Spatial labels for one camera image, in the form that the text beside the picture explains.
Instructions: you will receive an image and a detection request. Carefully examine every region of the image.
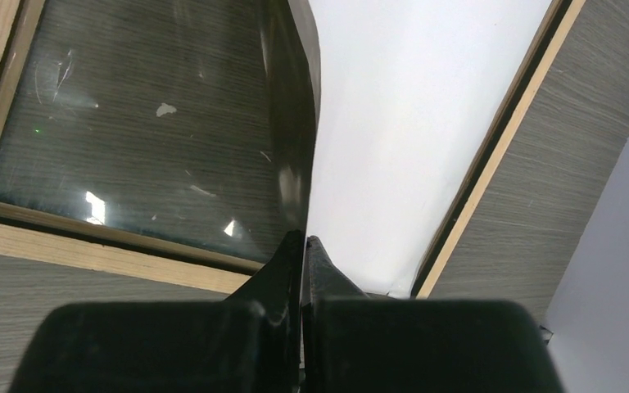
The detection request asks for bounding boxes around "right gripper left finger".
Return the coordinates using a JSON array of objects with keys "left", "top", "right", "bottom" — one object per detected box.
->
[{"left": 10, "top": 230, "right": 305, "bottom": 392}]

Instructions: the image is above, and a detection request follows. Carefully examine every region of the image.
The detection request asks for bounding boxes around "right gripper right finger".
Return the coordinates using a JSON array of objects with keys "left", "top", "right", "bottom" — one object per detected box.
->
[{"left": 302, "top": 237, "right": 563, "bottom": 392}]

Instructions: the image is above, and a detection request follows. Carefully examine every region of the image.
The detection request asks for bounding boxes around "mountain landscape photo board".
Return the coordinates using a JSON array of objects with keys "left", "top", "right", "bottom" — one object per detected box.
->
[{"left": 260, "top": 0, "right": 555, "bottom": 300}]

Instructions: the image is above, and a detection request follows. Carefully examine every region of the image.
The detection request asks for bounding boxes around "black wooden picture frame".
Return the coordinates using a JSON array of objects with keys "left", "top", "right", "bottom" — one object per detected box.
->
[{"left": 0, "top": 1, "right": 583, "bottom": 298}]

